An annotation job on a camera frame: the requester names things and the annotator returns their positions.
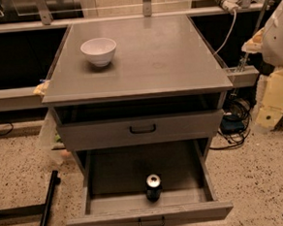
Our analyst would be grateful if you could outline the white ceramic bowl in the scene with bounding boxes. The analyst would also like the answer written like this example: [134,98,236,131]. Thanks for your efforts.
[80,38,117,67]

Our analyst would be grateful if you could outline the clear plastic bag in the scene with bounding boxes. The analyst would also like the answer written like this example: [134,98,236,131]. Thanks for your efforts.
[38,112,64,165]

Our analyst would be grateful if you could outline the open grey middle drawer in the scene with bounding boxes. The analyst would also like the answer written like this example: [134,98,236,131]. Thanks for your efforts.
[68,141,233,226]

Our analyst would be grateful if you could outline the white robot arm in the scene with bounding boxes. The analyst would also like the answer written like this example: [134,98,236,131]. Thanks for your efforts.
[242,0,283,130]

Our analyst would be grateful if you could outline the white power cable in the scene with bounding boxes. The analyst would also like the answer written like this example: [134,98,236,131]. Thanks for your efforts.
[209,8,240,56]

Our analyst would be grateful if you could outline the grey metal rail frame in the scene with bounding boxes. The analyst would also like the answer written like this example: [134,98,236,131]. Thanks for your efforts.
[0,0,265,112]

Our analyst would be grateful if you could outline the grey drawer cabinet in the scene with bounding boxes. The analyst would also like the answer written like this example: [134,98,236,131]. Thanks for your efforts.
[43,15,232,167]

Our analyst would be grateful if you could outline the tangled black cables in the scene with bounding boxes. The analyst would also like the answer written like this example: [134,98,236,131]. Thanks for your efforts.
[205,97,255,152]

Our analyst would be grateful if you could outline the grey upper drawer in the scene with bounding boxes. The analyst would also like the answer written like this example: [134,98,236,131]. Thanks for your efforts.
[57,110,223,151]

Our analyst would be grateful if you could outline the black floor stand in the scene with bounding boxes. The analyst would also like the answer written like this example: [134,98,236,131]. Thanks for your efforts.
[0,171,61,226]

